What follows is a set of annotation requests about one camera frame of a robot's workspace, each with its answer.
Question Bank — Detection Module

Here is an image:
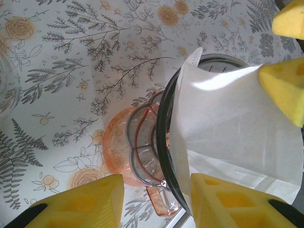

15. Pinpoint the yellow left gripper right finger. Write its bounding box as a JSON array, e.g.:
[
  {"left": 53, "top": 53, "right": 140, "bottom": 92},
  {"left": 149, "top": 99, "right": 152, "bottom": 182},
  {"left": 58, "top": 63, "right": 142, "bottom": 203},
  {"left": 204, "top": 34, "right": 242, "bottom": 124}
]
[{"left": 190, "top": 172, "right": 304, "bottom": 228}]

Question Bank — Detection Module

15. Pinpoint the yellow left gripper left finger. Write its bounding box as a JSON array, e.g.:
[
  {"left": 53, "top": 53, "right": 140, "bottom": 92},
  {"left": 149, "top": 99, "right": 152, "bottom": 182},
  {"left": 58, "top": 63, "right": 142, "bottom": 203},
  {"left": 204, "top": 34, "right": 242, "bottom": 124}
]
[{"left": 2, "top": 174, "right": 125, "bottom": 228}]

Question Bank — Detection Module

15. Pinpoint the white paper coffee filter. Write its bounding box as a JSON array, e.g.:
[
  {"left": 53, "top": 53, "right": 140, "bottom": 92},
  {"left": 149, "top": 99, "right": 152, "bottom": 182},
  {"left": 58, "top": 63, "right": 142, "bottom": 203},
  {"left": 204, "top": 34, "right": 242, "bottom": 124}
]
[{"left": 169, "top": 47, "right": 304, "bottom": 214}]

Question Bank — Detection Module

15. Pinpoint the grey plastic coffee dripper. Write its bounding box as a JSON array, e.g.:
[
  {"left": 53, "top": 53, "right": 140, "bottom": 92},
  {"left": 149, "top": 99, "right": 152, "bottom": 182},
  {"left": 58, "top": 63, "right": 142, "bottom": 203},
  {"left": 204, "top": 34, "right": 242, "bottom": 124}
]
[{"left": 126, "top": 53, "right": 264, "bottom": 216}]

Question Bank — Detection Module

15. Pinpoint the orange glass carafe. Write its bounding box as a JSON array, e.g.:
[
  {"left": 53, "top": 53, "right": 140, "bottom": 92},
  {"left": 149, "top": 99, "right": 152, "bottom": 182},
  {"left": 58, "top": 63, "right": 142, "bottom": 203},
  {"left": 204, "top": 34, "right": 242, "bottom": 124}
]
[{"left": 102, "top": 90, "right": 180, "bottom": 217}]

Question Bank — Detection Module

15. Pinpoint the clear glass carafe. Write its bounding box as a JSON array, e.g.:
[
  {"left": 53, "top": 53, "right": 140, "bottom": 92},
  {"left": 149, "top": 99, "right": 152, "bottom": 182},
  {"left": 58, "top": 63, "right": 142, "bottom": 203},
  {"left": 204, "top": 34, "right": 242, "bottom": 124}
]
[{"left": 0, "top": 56, "right": 21, "bottom": 119}]

